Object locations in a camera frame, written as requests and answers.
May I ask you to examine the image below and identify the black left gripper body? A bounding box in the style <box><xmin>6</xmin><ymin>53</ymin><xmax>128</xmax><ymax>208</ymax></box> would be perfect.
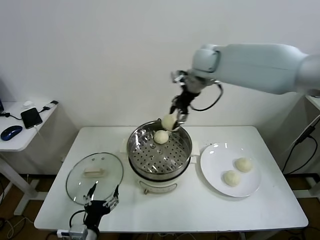
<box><xmin>83</xmin><ymin>199</ymin><xmax>112</xmax><ymax>230</ymax></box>

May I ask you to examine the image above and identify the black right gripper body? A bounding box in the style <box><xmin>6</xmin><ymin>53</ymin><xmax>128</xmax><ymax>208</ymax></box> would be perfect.
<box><xmin>172</xmin><ymin>90</ymin><xmax>201</xmax><ymax>115</ymax></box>

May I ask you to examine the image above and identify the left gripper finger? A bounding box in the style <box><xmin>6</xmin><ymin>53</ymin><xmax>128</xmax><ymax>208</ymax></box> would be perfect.
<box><xmin>83</xmin><ymin>181</ymin><xmax>99</xmax><ymax>206</ymax></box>
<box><xmin>104</xmin><ymin>184</ymin><xmax>120</xmax><ymax>210</ymax></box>

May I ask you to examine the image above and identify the white steamed baozi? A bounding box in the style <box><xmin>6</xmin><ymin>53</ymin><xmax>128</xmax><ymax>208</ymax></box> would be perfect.
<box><xmin>234</xmin><ymin>157</ymin><xmax>253</xmax><ymax>173</ymax></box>
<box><xmin>222</xmin><ymin>170</ymin><xmax>241</xmax><ymax>187</ymax></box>
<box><xmin>161</xmin><ymin>114</ymin><xmax>178</xmax><ymax>131</ymax></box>
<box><xmin>153</xmin><ymin>129</ymin><xmax>170</xmax><ymax>145</ymax></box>

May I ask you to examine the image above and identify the round glass pot lid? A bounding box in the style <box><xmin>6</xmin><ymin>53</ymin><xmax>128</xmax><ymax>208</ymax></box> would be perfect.
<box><xmin>65</xmin><ymin>152</ymin><xmax>125</xmax><ymax>206</ymax></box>

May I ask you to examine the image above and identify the stainless steel steamer basket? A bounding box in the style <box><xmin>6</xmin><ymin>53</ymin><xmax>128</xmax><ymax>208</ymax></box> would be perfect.
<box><xmin>119</xmin><ymin>120</ymin><xmax>201</xmax><ymax>181</ymax></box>

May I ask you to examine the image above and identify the white electric cooker pot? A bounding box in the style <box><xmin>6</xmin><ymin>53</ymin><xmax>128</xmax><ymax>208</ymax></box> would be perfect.
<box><xmin>128</xmin><ymin>154</ymin><xmax>199</xmax><ymax>195</ymax></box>

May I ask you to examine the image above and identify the white round plate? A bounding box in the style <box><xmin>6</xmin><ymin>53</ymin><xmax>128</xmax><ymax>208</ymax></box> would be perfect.
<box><xmin>199</xmin><ymin>142</ymin><xmax>263</xmax><ymax>198</ymax></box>

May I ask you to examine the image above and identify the white side desk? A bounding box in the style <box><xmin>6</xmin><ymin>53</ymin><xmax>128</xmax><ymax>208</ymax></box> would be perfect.
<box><xmin>0</xmin><ymin>101</ymin><xmax>60</xmax><ymax>216</ymax></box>
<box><xmin>304</xmin><ymin>94</ymin><xmax>320</xmax><ymax>111</ymax></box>

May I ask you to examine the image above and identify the black smartphone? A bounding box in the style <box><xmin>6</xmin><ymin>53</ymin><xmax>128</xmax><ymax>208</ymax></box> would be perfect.
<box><xmin>20</xmin><ymin>107</ymin><xmax>43</xmax><ymax>130</ymax></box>

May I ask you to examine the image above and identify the blue computer mouse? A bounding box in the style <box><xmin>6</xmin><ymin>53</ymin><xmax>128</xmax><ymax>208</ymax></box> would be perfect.
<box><xmin>0</xmin><ymin>125</ymin><xmax>24</xmax><ymax>141</ymax></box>

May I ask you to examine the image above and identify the dark monitor edge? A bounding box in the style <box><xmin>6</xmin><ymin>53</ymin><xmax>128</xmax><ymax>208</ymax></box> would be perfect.
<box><xmin>0</xmin><ymin>76</ymin><xmax>6</xmax><ymax>113</ymax></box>

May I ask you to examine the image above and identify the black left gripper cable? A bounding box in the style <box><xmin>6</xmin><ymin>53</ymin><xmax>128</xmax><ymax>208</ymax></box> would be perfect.
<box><xmin>69</xmin><ymin>210</ymin><xmax>87</xmax><ymax>230</ymax></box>

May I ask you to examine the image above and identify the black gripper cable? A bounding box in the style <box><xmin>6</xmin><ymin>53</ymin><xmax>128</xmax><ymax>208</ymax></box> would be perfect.
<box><xmin>191</xmin><ymin>82</ymin><xmax>224</xmax><ymax>112</ymax></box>
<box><xmin>69</xmin><ymin>210</ymin><xmax>87</xmax><ymax>230</ymax></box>

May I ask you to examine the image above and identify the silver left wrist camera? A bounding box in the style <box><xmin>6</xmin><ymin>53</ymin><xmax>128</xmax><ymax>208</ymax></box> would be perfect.
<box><xmin>56</xmin><ymin>224</ymin><xmax>89</xmax><ymax>239</ymax></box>

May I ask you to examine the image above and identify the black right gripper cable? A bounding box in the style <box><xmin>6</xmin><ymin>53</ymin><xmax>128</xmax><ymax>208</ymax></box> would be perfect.
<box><xmin>191</xmin><ymin>82</ymin><xmax>224</xmax><ymax>112</ymax></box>

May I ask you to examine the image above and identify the white charging cable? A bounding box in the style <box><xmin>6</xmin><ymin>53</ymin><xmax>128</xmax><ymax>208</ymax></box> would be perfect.
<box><xmin>32</xmin><ymin>124</ymin><xmax>48</xmax><ymax>150</ymax></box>

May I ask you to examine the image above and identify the black cable adapter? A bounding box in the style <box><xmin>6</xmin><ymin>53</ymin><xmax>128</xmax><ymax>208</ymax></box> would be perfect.
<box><xmin>42</xmin><ymin>100</ymin><xmax>59</xmax><ymax>112</ymax></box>

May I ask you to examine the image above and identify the black desk cable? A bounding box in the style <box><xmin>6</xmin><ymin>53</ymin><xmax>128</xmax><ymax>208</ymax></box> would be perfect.
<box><xmin>0</xmin><ymin>112</ymin><xmax>24</xmax><ymax>121</ymax></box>

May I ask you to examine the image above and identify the black power cable with adapter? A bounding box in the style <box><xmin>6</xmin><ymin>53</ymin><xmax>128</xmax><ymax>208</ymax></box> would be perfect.
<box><xmin>282</xmin><ymin>126</ymin><xmax>318</xmax><ymax>176</ymax></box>

